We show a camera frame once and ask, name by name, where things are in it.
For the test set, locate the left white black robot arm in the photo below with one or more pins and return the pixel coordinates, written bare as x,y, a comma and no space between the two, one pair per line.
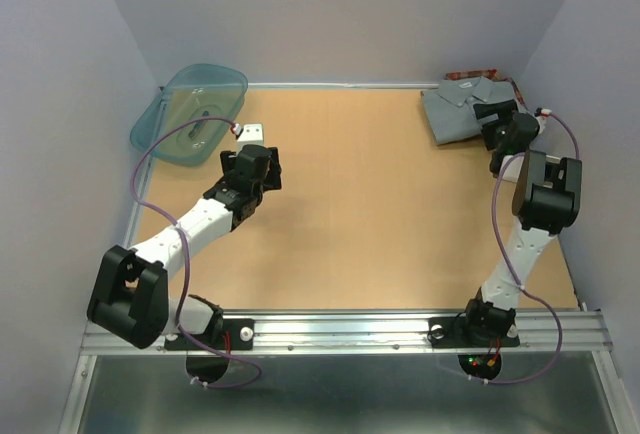
130,297

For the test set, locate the aluminium rail frame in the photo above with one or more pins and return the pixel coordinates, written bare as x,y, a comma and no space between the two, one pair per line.
376,232

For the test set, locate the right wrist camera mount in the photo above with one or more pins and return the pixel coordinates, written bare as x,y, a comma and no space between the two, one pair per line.
542,115

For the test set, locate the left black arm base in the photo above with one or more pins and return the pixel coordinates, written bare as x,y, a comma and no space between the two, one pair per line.
225,334

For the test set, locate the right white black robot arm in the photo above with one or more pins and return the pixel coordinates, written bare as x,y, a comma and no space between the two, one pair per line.
546,200

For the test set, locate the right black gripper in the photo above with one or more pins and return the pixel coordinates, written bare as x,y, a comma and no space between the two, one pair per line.
504,109

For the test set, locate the folded plaid flannel shirt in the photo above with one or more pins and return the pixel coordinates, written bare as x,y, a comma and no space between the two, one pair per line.
491,74

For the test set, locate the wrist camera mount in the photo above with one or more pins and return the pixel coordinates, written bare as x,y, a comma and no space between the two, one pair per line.
248,134
542,115

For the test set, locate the grey long sleeve shirt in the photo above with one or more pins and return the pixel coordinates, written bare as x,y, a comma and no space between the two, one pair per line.
449,107

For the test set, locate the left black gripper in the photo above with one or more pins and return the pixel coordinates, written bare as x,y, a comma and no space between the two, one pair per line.
272,181

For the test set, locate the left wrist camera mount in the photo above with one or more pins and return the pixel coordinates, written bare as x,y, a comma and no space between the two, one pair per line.
248,134

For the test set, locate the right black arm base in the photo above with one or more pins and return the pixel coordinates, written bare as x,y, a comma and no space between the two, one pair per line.
454,331

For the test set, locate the teal transparent plastic bin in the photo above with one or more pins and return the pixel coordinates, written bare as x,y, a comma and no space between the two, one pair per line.
200,100

